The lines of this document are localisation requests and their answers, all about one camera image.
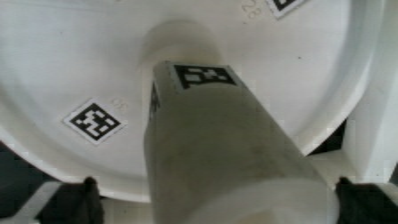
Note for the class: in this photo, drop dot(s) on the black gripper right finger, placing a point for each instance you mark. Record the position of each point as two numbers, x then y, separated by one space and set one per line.
366 206

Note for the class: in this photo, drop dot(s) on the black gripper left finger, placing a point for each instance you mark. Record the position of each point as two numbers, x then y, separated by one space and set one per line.
73 207

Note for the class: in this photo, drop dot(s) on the white round table top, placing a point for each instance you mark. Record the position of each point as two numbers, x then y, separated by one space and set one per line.
78 49

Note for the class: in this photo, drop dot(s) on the white cylindrical table leg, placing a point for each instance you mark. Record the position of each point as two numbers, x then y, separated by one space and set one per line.
229 176

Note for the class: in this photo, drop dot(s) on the white front fence bar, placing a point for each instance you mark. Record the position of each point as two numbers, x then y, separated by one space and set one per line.
364 160

